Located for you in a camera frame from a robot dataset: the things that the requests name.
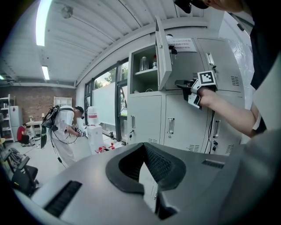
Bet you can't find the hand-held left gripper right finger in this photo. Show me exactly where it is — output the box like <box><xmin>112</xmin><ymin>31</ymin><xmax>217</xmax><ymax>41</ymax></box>
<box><xmin>144</xmin><ymin>142</ymin><xmax>187</xmax><ymax>221</ymax></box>

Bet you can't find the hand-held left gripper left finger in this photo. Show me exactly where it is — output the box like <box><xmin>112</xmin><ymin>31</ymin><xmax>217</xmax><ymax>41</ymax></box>
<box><xmin>105</xmin><ymin>142</ymin><xmax>145</xmax><ymax>195</ymax></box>

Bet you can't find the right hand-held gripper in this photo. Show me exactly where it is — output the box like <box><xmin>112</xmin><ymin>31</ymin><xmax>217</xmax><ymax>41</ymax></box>
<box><xmin>174</xmin><ymin>70</ymin><xmax>218</xmax><ymax>110</ymax></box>

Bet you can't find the grey metal locker cabinet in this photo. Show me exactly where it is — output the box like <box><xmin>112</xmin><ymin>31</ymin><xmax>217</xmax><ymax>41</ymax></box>
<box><xmin>127</xmin><ymin>33</ymin><xmax>253</xmax><ymax>156</ymax></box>

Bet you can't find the person's right forearm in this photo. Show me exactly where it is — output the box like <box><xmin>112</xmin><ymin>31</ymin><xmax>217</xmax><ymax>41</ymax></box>
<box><xmin>197</xmin><ymin>87</ymin><xmax>265</xmax><ymax>138</ymax></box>

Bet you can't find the white paper notice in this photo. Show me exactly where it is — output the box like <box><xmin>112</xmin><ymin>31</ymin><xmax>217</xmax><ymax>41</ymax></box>
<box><xmin>166</xmin><ymin>38</ymin><xmax>198</xmax><ymax>54</ymax></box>

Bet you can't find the white water dispenser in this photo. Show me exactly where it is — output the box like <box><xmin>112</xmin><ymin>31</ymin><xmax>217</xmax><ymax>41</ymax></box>
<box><xmin>86</xmin><ymin>124</ymin><xmax>104</xmax><ymax>155</ymax></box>

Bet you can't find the clear glass jar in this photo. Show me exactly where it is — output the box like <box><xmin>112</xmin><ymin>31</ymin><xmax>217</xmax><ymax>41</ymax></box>
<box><xmin>140</xmin><ymin>56</ymin><xmax>150</xmax><ymax>72</ymax></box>

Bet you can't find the large water dispenser bottle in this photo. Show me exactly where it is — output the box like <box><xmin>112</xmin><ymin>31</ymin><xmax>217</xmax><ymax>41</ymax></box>
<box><xmin>86</xmin><ymin>106</ymin><xmax>99</xmax><ymax>126</ymax></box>

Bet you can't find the person's black shirt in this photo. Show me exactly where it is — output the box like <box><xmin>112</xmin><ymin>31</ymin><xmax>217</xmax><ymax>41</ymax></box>
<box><xmin>249</xmin><ymin>12</ymin><xmax>281</xmax><ymax>135</ymax></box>

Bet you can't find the person's head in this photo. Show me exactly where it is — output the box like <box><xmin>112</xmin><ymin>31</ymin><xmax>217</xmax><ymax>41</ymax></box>
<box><xmin>204</xmin><ymin>0</ymin><xmax>256</xmax><ymax>14</ymax></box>

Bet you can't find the white cubby shelf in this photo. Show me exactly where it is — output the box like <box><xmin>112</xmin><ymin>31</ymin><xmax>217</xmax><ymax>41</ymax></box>
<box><xmin>53</xmin><ymin>96</ymin><xmax>73</xmax><ymax>108</ymax></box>

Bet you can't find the black office chair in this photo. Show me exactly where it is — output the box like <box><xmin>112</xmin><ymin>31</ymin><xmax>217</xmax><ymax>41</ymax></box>
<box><xmin>0</xmin><ymin>147</ymin><xmax>40</xmax><ymax>197</ymax></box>

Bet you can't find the white desk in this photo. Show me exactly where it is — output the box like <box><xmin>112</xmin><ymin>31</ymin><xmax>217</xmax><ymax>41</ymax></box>
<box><xmin>25</xmin><ymin>120</ymin><xmax>43</xmax><ymax>139</ymax></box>

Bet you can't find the white refrigerator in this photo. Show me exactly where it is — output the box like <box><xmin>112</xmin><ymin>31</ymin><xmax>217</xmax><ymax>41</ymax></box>
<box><xmin>9</xmin><ymin>105</ymin><xmax>24</xmax><ymax>142</ymax></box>

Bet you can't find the short ceiling tube light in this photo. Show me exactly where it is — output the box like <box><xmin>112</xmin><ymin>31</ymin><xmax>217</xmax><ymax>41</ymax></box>
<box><xmin>41</xmin><ymin>65</ymin><xmax>50</xmax><ymax>81</ymax></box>

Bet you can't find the white bookshelf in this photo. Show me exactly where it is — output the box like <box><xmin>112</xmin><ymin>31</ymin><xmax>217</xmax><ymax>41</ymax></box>
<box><xmin>0</xmin><ymin>94</ymin><xmax>16</xmax><ymax>143</ymax></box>

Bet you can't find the round ceiling sensor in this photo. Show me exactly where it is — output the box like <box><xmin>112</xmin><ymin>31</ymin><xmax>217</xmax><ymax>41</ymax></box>
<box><xmin>61</xmin><ymin>5</ymin><xmax>74</xmax><ymax>19</ymax></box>

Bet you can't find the long ceiling tube light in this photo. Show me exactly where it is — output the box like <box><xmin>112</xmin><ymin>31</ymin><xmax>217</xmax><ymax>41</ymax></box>
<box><xmin>36</xmin><ymin>0</ymin><xmax>54</xmax><ymax>47</ymax></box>

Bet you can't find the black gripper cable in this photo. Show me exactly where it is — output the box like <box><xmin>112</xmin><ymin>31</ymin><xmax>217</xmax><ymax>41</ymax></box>
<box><xmin>203</xmin><ymin>109</ymin><xmax>216</xmax><ymax>154</ymax></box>

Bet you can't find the black head-worn camera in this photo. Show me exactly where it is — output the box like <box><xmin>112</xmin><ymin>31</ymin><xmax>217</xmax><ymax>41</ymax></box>
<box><xmin>174</xmin><ymin>0</ymin><xmax>209</xmax><ymax>14</ymax></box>

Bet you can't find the white shoulder strap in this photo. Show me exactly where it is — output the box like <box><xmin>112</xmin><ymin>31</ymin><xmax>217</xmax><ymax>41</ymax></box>
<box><xmin>252</xmin><ymin>54</ymin><xmax>281</xmax><ymax>131</ymax></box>

